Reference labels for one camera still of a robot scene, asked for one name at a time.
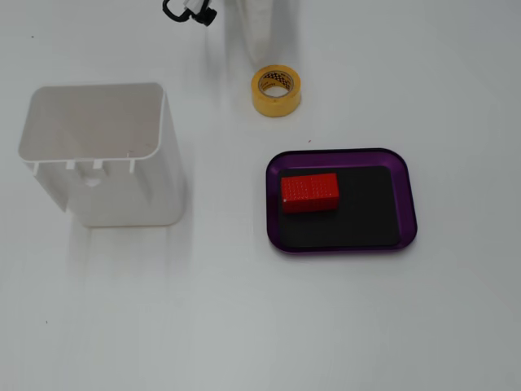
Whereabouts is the yellow masking tape roll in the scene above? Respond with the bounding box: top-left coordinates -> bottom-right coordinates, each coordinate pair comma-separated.
251,64 -> 303,118

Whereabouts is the white plastic box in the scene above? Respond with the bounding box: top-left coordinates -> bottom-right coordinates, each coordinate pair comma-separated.
17,82 -> 185,228

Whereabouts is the red textured block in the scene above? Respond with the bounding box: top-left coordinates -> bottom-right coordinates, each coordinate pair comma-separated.
280,173 -> 340,214

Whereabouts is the purple metal tray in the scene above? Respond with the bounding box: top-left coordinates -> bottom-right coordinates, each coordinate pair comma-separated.
265,147 -> 418,256

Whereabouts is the black tray mat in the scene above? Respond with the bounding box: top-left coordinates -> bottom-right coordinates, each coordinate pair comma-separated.
278,165 -> 401,248

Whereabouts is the black clamp knob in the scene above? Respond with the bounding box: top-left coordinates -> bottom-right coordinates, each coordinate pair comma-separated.
162,0 -> 218,28

